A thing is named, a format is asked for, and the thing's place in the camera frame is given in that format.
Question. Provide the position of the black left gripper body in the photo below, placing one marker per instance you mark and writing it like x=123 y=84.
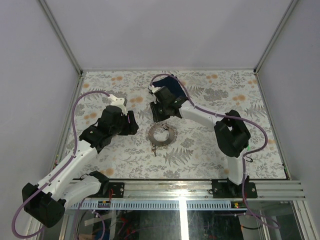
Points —
x=121 y=129

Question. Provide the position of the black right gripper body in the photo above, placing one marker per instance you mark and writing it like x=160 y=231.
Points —
x=165 y=106

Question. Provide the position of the silver key black tag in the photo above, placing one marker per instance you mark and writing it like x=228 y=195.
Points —
x=165 y=126

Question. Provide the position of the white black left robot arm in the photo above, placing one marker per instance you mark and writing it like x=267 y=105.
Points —
x=48 y=200

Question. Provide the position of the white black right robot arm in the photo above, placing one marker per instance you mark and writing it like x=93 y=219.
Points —
x=231 y=134

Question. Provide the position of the dark blue folded cloth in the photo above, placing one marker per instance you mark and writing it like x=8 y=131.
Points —
x=173 y=86

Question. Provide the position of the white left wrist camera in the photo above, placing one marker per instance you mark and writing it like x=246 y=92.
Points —
x=118 y=102

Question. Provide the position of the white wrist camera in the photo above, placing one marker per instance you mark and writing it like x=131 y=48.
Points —
x=118 y=102
x=152 y=89

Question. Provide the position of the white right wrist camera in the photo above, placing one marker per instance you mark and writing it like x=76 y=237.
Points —
x=152 y=89

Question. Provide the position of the white slotted cable duct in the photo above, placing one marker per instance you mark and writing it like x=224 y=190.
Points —
x=153 y=205

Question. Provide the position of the aluminium mounting rail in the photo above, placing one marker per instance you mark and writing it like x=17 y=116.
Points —
x=255 y=190

